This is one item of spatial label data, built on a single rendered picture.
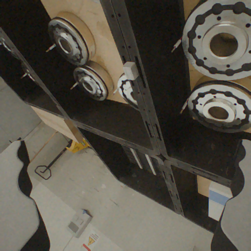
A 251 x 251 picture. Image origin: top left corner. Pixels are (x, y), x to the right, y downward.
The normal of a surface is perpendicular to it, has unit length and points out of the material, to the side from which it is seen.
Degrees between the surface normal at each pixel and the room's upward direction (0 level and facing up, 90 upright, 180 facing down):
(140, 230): 90
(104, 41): 0
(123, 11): 0
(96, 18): 0
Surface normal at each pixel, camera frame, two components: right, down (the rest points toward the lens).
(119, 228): -0.23, -0.62
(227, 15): -0.55, 0.73
